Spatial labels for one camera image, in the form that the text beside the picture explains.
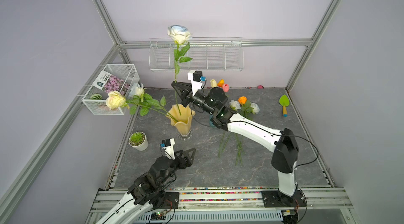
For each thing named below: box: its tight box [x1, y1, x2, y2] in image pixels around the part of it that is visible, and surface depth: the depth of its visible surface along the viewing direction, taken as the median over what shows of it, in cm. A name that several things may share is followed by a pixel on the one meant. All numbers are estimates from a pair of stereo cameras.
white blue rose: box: [167, 24, 194, 116], surface depth 51 cm
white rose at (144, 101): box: [125, 83, 179, 123], surface depth 72 cm
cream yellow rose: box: [105, 90, 178, 122], surface depth 59 cm
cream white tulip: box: [210, 78, 218, 88], surface depth 82 cm
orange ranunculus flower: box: [237, 95, 248, 106], surface depth 111 cm
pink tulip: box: [222, 83, 230, 93], surface depth 79 cm
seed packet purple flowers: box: [93, 70, 130, 97], surface depth 76 cm
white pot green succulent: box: [128, 131, 149, 151], surface depth 86 cm
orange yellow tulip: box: [217, 78, 225, 88], surface depth 83 cm
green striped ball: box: [89, 93, 103, 100], surface depth 72 cm
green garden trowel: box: [278, 94, 290, 118], surface depth 114 cm
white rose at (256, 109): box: [250, 102, 261, 115], surface depth 107 cm
